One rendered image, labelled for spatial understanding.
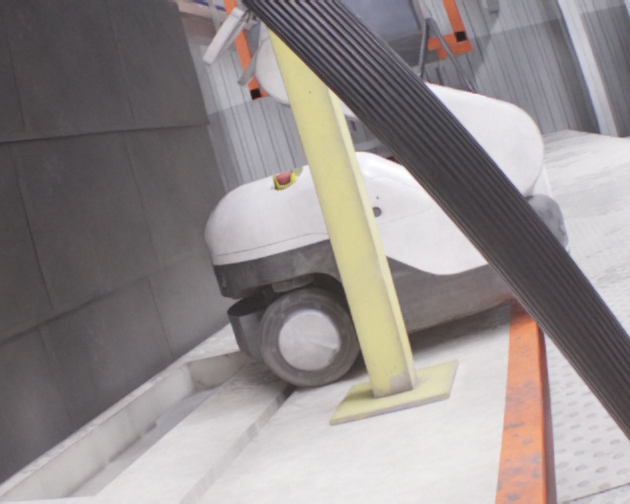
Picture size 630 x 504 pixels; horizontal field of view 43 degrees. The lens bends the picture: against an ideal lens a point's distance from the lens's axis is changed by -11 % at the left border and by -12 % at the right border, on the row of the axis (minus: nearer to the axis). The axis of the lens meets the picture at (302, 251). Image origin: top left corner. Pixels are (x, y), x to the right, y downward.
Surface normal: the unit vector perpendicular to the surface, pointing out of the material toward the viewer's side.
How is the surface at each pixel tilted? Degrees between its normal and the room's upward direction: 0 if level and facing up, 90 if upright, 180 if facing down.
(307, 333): 90
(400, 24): 90
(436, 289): 90
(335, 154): 90
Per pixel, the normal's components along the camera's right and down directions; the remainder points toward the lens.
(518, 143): -0.07, 0.10
